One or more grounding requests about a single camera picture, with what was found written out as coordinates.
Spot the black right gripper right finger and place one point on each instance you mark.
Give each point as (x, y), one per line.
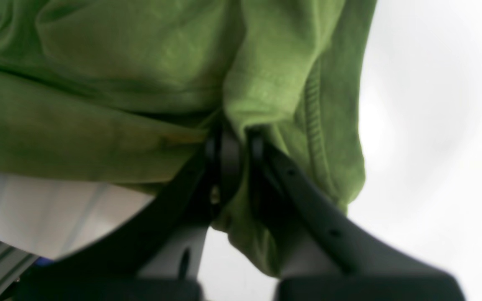
(322, 255)

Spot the green T-shirt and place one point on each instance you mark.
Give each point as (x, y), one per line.
(124, 91)

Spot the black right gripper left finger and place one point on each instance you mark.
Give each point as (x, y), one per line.
(155, 256)

